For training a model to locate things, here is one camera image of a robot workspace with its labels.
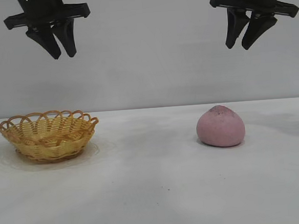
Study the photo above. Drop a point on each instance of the yellow woven wicker basket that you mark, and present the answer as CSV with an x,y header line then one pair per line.
x,y
51,143

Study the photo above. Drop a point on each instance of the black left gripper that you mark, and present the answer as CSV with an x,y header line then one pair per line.
x,y
42,9

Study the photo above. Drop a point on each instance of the pink peach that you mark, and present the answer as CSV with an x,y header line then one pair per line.
x,y
220,128

